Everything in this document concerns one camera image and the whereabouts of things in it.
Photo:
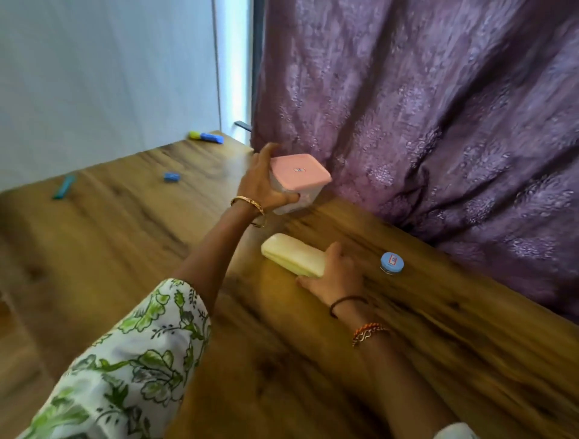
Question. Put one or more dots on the person's left hand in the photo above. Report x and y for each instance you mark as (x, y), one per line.
(258, 185)

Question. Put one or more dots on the yellow and blue highlighter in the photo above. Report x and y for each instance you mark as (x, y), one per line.
(206, 136)

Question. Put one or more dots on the clear container pink lid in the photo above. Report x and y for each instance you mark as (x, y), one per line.
(298, 174)

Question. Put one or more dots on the right floral white green sleeve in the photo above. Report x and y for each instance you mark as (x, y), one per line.
(454, 432)

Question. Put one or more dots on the yellow pencil case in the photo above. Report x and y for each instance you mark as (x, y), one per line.
(289, 253)

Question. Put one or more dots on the small round blue tape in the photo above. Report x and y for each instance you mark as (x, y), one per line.
(391, 263)

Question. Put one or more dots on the left floral white green sleeve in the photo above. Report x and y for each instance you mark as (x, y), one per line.
(126, 362)

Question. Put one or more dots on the floral white green sleeve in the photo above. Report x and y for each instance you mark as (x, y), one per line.
(454, 432)
(126, 362)

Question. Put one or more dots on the small blue eraser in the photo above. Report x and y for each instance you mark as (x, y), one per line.
(172, 177)

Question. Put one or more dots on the person's right forearm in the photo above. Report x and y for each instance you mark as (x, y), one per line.
(398, 384)

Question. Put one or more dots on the person's right hand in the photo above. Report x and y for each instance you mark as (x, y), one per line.
(339, 280)

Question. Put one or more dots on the person's left forearm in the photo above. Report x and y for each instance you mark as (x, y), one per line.
(212, 258)

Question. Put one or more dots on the gold bangle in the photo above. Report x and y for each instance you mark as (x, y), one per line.
(246, 198)

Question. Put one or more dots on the black window frame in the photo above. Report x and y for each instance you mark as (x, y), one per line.
(257, 54)

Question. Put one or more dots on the purple patterned curtain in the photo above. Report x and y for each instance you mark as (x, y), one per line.
(407, 113)

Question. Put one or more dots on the teal grey marker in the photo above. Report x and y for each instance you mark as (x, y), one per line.
(64, 186)

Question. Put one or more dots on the wooden desk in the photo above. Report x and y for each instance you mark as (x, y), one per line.
(113, 235)

